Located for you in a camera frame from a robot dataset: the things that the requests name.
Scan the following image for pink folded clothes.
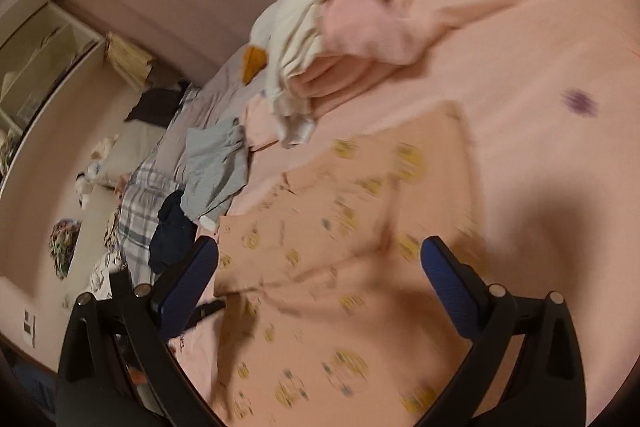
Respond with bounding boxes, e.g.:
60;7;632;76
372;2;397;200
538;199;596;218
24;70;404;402
245;0;436;148

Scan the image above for colourful patterned bundle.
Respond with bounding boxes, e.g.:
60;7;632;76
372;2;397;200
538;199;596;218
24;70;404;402
48;218;83;280

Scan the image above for peach printed small garment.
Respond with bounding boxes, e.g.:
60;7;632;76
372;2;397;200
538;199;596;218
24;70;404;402
167;102;488;427

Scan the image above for navy garment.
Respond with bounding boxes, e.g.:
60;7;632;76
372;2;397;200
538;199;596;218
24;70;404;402
149;191;198;273

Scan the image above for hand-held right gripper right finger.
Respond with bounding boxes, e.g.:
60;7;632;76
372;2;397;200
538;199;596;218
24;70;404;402
421;235;588;427

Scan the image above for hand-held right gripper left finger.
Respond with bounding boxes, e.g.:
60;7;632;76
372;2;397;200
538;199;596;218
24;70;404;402
55;235;221;427

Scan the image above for grey garment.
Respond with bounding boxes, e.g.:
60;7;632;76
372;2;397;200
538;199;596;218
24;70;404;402
180;117;251;218

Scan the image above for pink printed quilt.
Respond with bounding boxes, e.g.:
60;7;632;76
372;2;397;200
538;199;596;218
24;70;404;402
170;0;640;427

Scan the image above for plaid grey blanket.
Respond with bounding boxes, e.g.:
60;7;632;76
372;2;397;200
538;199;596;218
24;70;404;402
115;157;188;288

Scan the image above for black cloth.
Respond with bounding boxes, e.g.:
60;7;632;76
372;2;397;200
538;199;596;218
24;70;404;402
125;82;193;128

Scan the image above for white clothes stack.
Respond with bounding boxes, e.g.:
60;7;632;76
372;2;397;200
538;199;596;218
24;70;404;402
90;252;126;303

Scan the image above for white and brown plush toy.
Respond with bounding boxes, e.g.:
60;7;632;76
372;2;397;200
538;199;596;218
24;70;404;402
90;136;121;172

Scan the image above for white wall shelf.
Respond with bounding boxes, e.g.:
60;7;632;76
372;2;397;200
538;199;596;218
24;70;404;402
0;0;106;138

